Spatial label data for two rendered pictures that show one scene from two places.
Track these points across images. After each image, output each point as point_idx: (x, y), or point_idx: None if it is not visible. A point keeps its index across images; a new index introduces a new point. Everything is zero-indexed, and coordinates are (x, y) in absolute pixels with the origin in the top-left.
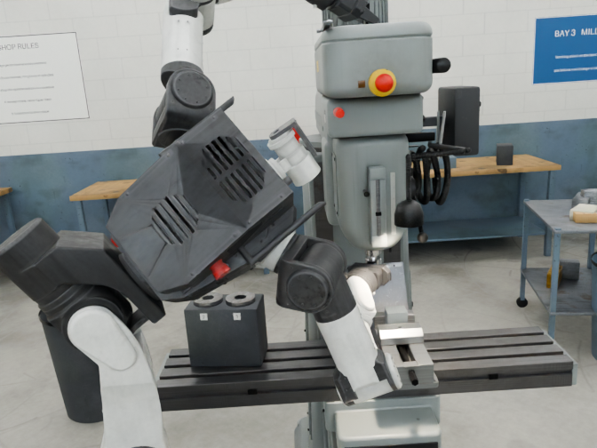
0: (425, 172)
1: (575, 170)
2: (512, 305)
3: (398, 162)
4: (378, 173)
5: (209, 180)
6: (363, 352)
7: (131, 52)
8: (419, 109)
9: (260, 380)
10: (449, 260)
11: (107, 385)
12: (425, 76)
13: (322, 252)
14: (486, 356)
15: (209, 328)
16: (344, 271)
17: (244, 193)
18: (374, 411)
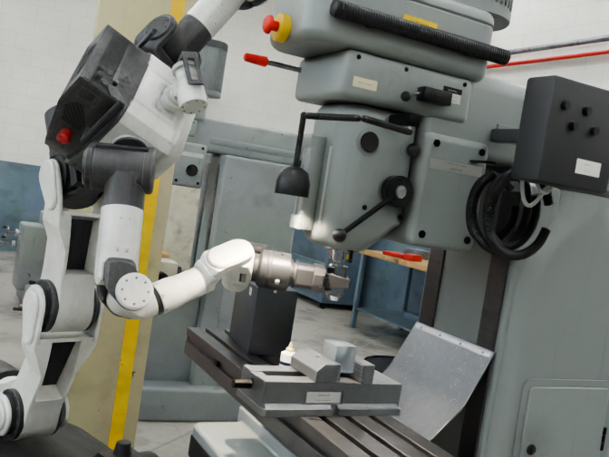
0: (470, 193)
1: None
2: None
3: (338, 135)
4: (306, 140)
5: (75, 69)
6: (102, 244)
7: None
8: (343, 67)
9: (223, 354)
10: None
11: (43, 218)
12: (313, 19)
13: (126, 150)
14: (370, 449)
15: (240, 298)
16: (145, 180)
17: (73, 77)
18: (255, 438)
